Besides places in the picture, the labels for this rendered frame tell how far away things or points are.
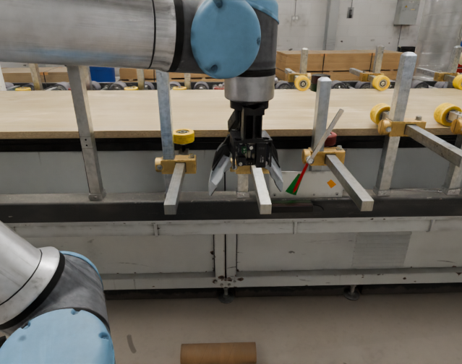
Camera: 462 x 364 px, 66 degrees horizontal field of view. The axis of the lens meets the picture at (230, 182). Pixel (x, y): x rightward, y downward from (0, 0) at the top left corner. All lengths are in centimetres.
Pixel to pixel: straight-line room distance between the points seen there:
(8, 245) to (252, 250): 121
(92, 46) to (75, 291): 43
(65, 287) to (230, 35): 48
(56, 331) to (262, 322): 127
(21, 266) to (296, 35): 819
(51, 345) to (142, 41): 41
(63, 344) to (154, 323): 123
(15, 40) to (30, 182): 127
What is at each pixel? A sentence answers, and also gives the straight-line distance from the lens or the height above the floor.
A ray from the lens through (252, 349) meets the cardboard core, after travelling 156.
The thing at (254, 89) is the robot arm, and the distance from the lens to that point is 61.
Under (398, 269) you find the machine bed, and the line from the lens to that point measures 194.
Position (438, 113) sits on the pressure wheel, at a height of 95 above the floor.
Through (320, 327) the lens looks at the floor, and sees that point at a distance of 178.
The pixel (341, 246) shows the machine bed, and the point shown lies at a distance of 176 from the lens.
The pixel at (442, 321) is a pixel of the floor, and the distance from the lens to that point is 201.
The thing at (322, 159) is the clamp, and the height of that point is 84.
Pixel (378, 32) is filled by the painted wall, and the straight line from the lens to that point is 931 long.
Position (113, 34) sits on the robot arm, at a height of 126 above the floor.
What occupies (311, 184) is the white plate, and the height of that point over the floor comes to 75.
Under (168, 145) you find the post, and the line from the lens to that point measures 118.
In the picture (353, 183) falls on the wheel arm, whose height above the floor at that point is 86.
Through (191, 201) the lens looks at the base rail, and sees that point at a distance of 123.
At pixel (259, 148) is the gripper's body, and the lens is 64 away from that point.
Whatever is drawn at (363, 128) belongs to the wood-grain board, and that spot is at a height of 90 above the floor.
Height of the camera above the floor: 127
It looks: 25 degrees down
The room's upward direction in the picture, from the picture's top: straight up
